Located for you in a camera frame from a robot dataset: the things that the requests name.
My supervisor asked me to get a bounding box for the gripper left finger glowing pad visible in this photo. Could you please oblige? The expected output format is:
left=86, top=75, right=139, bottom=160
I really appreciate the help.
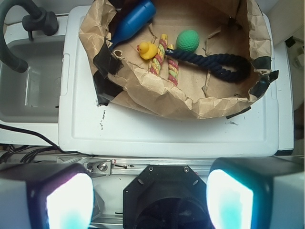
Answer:
left=0, top=163, right=94, bottom=229

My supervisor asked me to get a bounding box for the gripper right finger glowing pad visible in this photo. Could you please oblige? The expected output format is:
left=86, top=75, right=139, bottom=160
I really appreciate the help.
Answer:
left=206, top=157, right=305, bottom=229

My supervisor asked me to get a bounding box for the yellow rubber duck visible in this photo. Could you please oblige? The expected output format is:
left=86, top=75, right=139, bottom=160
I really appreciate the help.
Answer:
left=137, top=42, right=158, bottom=60

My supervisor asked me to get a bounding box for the brown paper bag tray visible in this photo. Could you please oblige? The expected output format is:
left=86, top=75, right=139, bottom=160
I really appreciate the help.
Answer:
left=79, top=0, right=278, bottom=119

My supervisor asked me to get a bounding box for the green dimpled ball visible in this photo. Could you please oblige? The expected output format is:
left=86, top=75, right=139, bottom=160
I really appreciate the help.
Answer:
left=176, top=30, right=200, bottom=52

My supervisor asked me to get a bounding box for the dark grey faucet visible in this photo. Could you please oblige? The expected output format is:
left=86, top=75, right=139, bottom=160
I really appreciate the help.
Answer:
left=0, top=0, right=59, bottom=73

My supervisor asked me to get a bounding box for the blue plastic bottle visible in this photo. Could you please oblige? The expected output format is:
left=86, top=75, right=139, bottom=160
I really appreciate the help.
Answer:
left=109, top=0, right=156, bottom=51

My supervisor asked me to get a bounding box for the aluminium extrusion rail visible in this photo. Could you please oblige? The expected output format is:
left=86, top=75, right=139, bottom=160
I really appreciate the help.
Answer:
left=34, top=153, right=215, bottom=177

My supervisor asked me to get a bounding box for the black cable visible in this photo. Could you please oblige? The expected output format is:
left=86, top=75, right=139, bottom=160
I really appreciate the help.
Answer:
left=0, top=124, right=93, bottom=164

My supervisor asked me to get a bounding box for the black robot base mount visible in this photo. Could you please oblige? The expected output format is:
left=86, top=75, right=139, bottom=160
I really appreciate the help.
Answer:
left=122, top=165, right=213, bottom=229

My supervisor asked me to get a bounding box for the navy blue rope toy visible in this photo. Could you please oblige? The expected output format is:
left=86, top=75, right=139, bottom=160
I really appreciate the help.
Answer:
left=165, top=48, right=251, bottom=83

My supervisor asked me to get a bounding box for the multicolour rope piece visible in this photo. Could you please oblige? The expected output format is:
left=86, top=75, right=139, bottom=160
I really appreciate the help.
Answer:
left=167, top=44, right=179, bottom=87
left=149, top=34, right=168, bottom=75

